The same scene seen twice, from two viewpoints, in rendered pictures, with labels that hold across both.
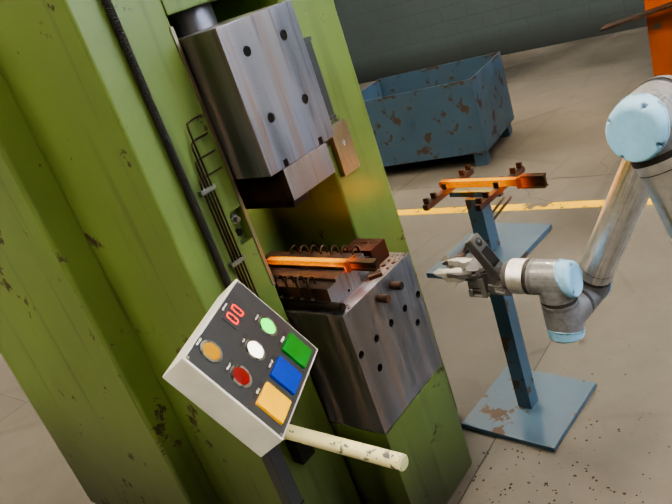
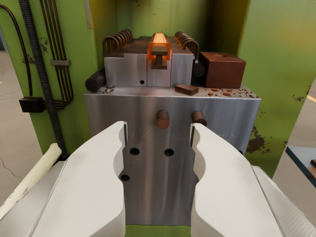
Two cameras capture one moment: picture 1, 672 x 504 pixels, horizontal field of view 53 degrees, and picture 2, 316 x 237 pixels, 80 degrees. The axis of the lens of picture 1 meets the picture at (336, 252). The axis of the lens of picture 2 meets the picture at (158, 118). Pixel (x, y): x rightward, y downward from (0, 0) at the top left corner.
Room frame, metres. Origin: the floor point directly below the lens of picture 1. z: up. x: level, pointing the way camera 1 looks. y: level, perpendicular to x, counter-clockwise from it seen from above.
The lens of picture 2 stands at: (1.56, -0.33, 1.06)
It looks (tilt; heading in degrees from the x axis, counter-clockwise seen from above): 28 degrees down; 45
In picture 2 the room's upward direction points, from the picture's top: 2 degrees clockwise
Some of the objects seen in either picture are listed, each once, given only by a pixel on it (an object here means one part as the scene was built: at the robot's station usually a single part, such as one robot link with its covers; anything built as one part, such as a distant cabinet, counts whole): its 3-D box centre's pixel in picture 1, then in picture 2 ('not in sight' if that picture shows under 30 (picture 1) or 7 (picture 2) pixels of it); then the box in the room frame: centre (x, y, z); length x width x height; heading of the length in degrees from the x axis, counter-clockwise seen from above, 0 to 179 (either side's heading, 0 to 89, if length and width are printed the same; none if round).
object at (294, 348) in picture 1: (296, 351); not in sight; (1.45, 0.17, 1.01); 0.07 x 0.05 x 0.07; 160
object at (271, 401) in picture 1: (273, 403); not in sight; (1.26, 0.24, 1.01); 0.07 x 0.05 x 0.07; 160
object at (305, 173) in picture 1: (260, 175); not in sight; (2.00, 0.14, 1.32); 0.42 x 0.20 x 0.10; 45
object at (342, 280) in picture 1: (298, 276); (151, 53); (2.00, 0.14, 0.96); 0.42 x 0.20 x 0.09; 45
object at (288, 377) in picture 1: (285, 376); not in sight; (1.35, 0.21, 1.01); 0.07 x 0.05 x 0.07; 160
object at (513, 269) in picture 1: (519, 275); not in sight; (1.48, -0.42, 0.98); 0.10 x 0.05 x 0.09; 135
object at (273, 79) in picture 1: (240, 92); not in sight; (2.03, 0.11, 1.56); 0.42 x 0.39 x 0.40; 45
